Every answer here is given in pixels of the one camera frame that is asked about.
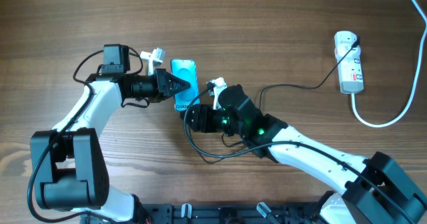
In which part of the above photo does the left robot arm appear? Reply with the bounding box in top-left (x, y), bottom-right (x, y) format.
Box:
top-left (27, 44), bottom-right (191, 223)

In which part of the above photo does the white power strip cord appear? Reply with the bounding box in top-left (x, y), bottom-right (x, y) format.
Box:
top-left (350, 0), bottom-right (427, 129)

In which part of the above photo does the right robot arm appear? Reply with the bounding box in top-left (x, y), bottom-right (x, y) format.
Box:
top-left (180, 84), bottom-right (426, 223)

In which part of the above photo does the white USB charger plug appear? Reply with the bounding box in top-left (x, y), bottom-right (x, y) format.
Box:
top-left (334, 43), bottom-right (361, 61)

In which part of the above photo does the white power strip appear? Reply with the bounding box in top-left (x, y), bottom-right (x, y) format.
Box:
top-left (334, 31), bottom-right (364, 94)

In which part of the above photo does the black USB charging cable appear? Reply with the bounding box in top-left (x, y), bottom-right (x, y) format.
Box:
top-left (199, 37), bottom-right (361, 165)

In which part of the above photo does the Galaxy S25 smartphone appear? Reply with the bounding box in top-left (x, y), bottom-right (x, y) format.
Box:
top-left (171, 59), bottom-right (199, 112)

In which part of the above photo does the black aluminium base frame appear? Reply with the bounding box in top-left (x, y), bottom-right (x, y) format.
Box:
top-left (127, 202), bottom-right (326, 224)

